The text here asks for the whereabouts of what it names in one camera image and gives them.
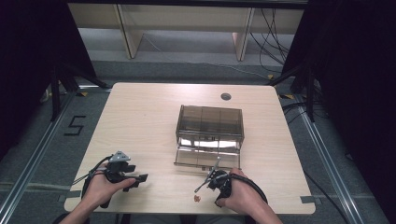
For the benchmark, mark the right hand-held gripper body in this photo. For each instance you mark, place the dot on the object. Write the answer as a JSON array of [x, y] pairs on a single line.
[[221, 183]]

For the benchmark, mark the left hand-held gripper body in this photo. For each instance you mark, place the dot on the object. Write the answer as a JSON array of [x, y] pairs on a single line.
[[115, 169]]

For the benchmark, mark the person's left hand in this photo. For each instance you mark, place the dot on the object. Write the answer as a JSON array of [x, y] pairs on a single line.
[[101, 189]]

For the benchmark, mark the person's right hand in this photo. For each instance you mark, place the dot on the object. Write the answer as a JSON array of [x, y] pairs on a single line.
[[244, 194]]

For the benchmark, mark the small orange scrap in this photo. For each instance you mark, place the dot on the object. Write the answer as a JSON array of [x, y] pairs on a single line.
[[196, 198]]

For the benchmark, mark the smoky transparent drawer box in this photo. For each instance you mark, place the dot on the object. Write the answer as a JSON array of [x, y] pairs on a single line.
[[209, 137]]

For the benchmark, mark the grey round table grommet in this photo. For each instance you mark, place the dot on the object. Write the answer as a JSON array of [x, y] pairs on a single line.
[[225, 96]]

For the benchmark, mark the black metal stand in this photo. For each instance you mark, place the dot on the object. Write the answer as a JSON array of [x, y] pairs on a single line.
[[306, 90], [59, 90]]

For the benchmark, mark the black curtain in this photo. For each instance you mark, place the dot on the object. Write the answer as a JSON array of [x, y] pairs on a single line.
[[28, 68], [355, 93]]

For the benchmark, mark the beige wooden desk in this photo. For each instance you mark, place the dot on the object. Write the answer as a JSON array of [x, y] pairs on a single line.
[[186, 18]]

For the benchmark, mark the aluminium floor rail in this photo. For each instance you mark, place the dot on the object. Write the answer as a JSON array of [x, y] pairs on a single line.
[[327, 155], [34, 158]]

